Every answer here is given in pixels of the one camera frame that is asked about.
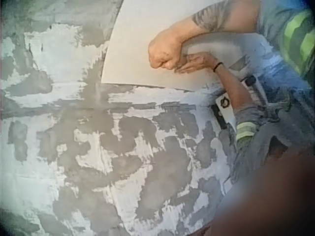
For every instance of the person's legs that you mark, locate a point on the person's legs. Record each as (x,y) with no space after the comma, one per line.
(283,78)

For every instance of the black wrist band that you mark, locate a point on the black wrist band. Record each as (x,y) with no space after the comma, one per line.
(218,67)

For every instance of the black flat tool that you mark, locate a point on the black flat tool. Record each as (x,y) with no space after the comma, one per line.
(219,117)

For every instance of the person's right fingers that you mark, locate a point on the person's right fingers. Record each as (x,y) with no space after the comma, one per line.
(185,69)

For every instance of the large white floor tile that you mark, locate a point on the large white floor tile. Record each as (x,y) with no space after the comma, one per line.
(133,44)

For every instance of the person's left hand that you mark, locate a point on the person's left hand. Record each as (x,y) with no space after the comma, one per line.
(163,50)

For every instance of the metal tool with black knob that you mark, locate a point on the metal tool with black knob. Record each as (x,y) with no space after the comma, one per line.
(251,80)

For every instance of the person's left fingers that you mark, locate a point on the person's left fingers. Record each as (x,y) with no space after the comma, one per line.
(169,65)

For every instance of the person's right hand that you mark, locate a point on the person's right hand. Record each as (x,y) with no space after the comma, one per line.
(200,62)

